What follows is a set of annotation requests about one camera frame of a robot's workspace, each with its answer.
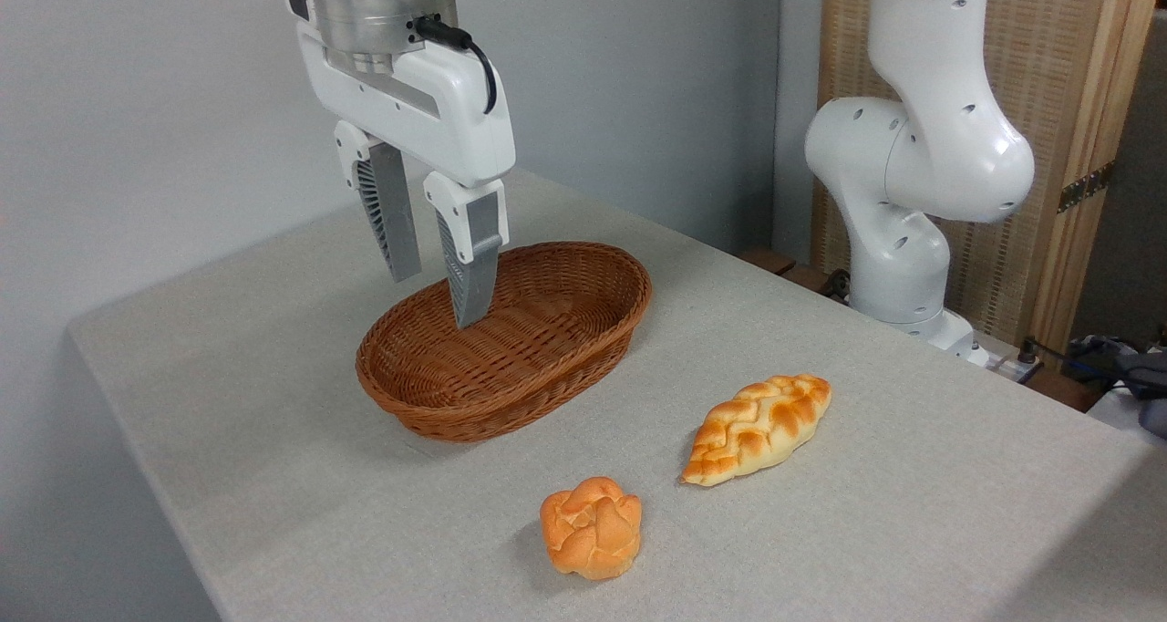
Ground metal screen hinge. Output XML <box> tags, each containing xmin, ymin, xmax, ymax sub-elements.
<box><xmin>1058</xmin><ymin>161</ymin><xmax>1115</xmax><ymax>214</ymax></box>

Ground grey blue bundle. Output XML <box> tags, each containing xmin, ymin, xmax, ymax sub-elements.
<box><xmin>1076</xmin><ymin>335</ymin><xmax>1167</xmax><ymax>439</ymax></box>

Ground round knotted bread roll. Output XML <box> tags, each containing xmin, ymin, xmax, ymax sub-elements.
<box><xmin>540</xmin><ymin>476</ymin><xmax>644</xmax><ymax>581</ymax></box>

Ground grey fabric tablecloth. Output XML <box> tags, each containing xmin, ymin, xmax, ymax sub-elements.
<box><xmin>66</xmin><ymin>168</ymin><xmax>1167</xmax><ymax>622</ymax></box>

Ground long braided bread loaf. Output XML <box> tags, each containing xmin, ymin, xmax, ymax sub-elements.
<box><xmin>679</xmin><ymin>374</ymin><xmax>832</xmax><ymax>488</ymax></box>

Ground white power strip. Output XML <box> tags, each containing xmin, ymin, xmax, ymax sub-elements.
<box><xmin>985</xmin><ymin>335</ymin><xmax>1045</xmax><ymax>384</ymax></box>

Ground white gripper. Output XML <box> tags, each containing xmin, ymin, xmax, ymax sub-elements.
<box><xmin>284</xmin><ymin>0</ymin><xmax>516</xmax><ymax>329</ymax></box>

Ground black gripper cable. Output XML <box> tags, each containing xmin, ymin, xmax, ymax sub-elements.
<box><xmin>415</xmin><ymin>16</ymin><xmax>498</xmax><ymax>115</ymax></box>

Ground black floor cable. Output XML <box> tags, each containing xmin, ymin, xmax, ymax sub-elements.
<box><xmin>1021</xmin><ymin>335</ymin><xmax>1167</xmax><ymax>395</ymax></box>

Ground brown oval wicker basket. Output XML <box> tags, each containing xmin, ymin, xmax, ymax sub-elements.
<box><xmin>356</xmin><ymin>242</ymin><xmax>653</xmax><ymax>443</ymax></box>

